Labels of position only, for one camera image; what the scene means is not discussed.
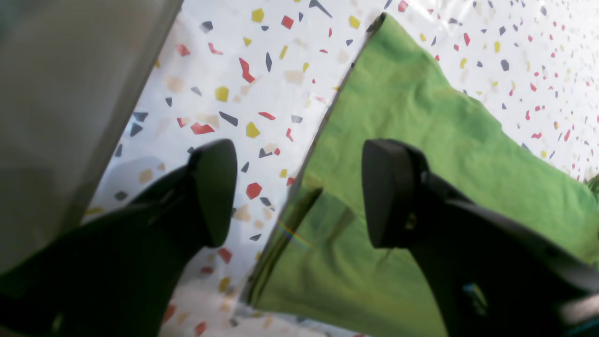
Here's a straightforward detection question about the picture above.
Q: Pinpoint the terrazzo pattern table cloth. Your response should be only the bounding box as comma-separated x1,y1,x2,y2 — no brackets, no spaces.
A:
84,0,598,337

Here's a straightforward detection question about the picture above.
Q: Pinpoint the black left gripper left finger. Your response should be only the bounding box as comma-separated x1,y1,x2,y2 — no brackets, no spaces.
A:
0,139,237,337

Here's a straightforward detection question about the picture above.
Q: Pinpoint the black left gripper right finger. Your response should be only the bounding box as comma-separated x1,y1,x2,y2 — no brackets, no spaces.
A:
361,139,599,337

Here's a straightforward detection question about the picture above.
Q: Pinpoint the green t-shirt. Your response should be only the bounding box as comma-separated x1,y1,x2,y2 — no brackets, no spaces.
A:
246,13,598,337

